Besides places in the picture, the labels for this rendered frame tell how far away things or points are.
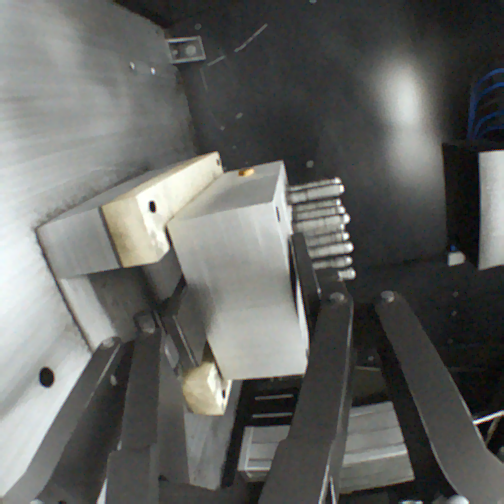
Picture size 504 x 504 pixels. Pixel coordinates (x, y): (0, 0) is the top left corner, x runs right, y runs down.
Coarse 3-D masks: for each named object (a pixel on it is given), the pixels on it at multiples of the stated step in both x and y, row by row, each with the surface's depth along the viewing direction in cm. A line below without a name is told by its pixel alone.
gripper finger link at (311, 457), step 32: (320, 320) 11; (352, 320) 11; (320, 352) 9; (352, 352) 10; (320, 384) 8; (352, 384) 10; (320, 416) 7; (288, 448) 6; (320, 448) 6; (288, 480) 5; (320, 480) 5
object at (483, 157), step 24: (456, 144) 20; (480, 144) 19; (456, 168) 22; (480, 168) 17; (456, 192) 23; (480, 192) 17; (456, 216) 24; (480, 216) 18; (456, 240) 23; (480, 240) 18; (480, 264) 19
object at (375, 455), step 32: (128, 0) 23; (160, 0) 30; (480, 96) 31; (256, 384) 45; (288, 384) 43; (256, 416) 37; (288, 416) 36; (352, 416) 34; (384, 416) 32; (256, 448) 33; (352, 448) 29; (384, 448) 28; (224, 480) 29; (256, 480) 31; (352, 480) 30; (384, 480) 29
